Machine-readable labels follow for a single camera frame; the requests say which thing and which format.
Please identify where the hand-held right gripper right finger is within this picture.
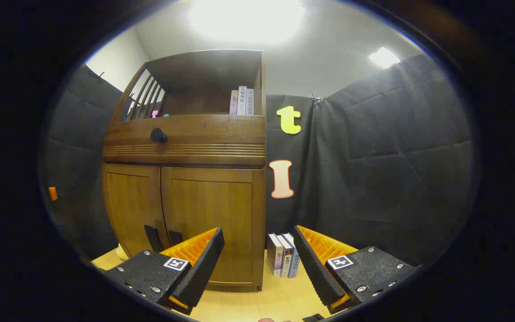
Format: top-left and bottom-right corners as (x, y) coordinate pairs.
(293, 225), (421, 314)

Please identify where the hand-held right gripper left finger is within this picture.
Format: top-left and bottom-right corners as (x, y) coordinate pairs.
(106, 227), (225, 315)

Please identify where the wooden shoe cabinet door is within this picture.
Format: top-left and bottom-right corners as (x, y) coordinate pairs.
(161, 166), (258, 287)
(103, 164), (169, 258)

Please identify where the wooden double-door shoe cabinet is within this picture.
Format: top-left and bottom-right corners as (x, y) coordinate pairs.
(102, 49), (267, 292)

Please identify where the wooden cabinet drawer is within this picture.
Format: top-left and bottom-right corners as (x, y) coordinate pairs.
(104, 114), (266, 146)

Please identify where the white and purple book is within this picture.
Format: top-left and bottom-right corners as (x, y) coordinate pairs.
(267, 233), (284, 276)

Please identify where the black backdrop cloth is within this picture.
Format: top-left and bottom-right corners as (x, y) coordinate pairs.
(43, 54), (475, 269)

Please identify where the small ceiling light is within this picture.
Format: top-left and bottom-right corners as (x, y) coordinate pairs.
(368, 47), (401, 69)

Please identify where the large ceiling light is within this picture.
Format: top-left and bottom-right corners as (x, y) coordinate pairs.
(190, 0), (305, 43)

